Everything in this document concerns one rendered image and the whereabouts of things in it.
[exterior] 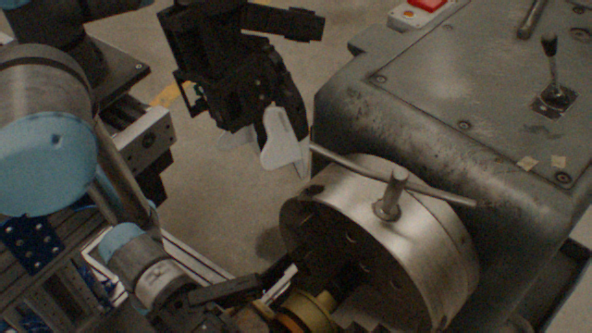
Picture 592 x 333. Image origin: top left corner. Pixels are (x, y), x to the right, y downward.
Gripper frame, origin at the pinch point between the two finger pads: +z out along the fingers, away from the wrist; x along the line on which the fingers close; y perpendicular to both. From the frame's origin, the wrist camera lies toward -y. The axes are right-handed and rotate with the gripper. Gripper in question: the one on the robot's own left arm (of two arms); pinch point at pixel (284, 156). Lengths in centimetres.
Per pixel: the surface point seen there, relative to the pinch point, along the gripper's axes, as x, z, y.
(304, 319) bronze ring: -1.2, 26.6, 4.2
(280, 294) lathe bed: -23, 46, -5
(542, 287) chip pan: 3, 90, -67
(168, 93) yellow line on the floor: -201, 77, -77
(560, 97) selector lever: 11, 16, -46
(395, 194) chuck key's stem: 5.9, 11.5, -10.8
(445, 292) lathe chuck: 12.0, 26.9, -10.8
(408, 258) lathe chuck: 8.5, 19.8, -8.4
